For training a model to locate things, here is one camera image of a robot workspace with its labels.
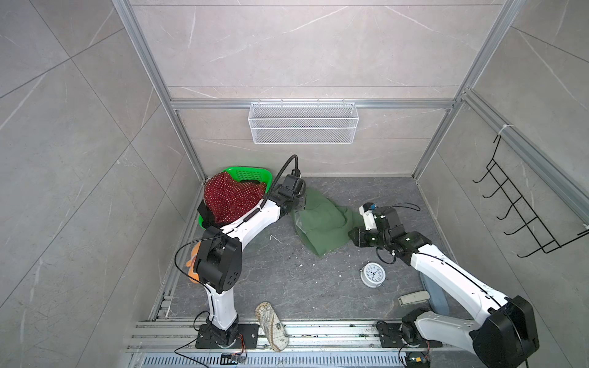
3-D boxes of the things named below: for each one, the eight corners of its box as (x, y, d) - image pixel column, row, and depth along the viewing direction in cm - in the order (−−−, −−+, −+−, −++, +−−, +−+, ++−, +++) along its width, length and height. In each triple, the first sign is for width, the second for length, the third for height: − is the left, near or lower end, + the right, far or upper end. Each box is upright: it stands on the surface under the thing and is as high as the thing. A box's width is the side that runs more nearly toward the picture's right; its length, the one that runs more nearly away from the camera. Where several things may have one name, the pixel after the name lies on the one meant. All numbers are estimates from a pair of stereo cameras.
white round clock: (362, 287, 86) (364, 283, 82) (358, 267, 91) (361, 262, 87) (384, 287, 86) (388, 283, 82) (379, 267, 91) (383, 262, 87)
